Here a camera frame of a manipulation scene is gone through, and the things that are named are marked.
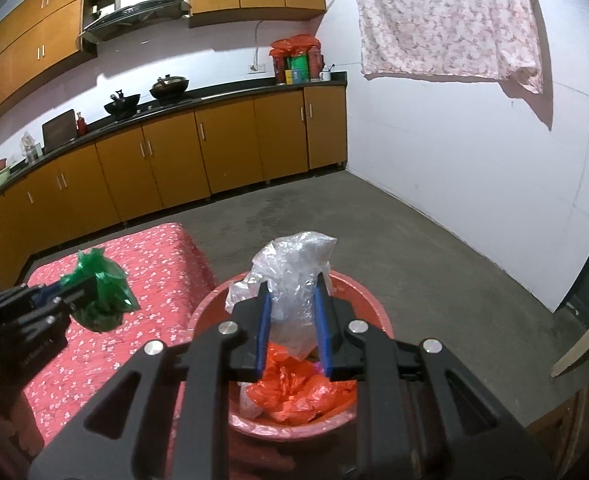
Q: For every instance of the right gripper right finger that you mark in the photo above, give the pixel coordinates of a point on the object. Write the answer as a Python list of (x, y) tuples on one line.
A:
[(421, 413)]

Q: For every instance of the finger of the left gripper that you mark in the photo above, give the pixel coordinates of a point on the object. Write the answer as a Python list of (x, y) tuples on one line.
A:
[(59, 293)]

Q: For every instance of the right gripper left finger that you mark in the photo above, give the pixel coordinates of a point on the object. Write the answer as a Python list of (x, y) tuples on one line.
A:
[(166, 410)]

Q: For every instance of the green plastic bag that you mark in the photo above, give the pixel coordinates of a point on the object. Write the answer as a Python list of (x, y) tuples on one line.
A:
[(97, 292)]

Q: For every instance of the orange plastic bag front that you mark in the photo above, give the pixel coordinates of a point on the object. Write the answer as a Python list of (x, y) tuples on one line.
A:
[(294, 392)]

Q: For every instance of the clear plastic bag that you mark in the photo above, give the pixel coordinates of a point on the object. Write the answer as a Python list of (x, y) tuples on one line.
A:
[(289, 266)]

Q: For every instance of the lower kitchen cabinets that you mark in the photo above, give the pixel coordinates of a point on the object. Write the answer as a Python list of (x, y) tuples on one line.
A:
[(168, 157)]

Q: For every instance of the red plastic basket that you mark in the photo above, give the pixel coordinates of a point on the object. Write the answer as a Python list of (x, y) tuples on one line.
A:
[(211, 310)]

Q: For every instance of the red floral tablecloth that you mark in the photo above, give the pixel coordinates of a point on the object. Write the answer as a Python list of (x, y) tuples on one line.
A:
[(169, 276)]

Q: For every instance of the clear jar on counter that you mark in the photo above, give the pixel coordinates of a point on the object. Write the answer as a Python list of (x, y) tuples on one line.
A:
[(31, 149)]

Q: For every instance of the dark cutting board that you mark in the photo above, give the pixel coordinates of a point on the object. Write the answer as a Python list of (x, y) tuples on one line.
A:
[(58, 131)]

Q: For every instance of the wooden plank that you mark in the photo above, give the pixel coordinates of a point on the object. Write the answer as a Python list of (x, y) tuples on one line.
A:
[(574, 355)]

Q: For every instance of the black wok left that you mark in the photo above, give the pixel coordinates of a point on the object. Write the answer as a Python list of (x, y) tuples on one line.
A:
[(122, 107)]

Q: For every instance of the black wok with lid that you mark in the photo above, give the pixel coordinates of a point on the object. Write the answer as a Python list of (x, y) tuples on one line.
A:
[(169, 89)]

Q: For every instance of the range hood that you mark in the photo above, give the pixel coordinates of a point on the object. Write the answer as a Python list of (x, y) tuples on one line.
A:
[(131, 18)]

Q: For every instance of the red bag with groceries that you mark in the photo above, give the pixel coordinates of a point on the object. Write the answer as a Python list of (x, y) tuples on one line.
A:
[(297, 59)]

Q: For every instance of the white mug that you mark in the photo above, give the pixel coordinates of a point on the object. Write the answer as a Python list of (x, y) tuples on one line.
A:
[(326, 73)]

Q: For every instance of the pink floral hanging cloth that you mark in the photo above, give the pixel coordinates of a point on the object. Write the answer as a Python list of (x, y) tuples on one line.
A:
[(460, 40)]

